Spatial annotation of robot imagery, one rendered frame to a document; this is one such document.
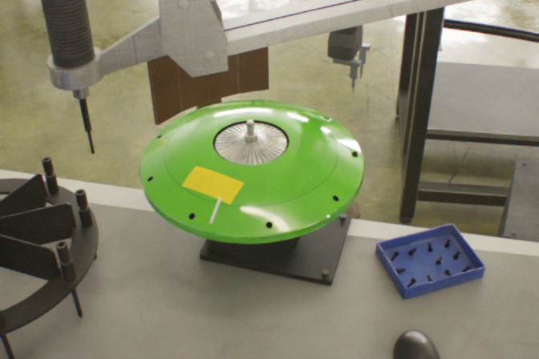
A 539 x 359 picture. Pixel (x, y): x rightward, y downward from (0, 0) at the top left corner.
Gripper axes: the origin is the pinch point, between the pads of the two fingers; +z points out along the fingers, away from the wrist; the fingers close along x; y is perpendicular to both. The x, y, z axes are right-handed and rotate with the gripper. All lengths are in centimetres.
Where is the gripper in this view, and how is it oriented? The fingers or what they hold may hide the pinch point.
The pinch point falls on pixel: (356, 84)
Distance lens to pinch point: 122.6
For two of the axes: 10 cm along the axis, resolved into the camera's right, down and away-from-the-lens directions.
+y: -9.2, -2.1, 3.2
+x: -3.8, 5.7, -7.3
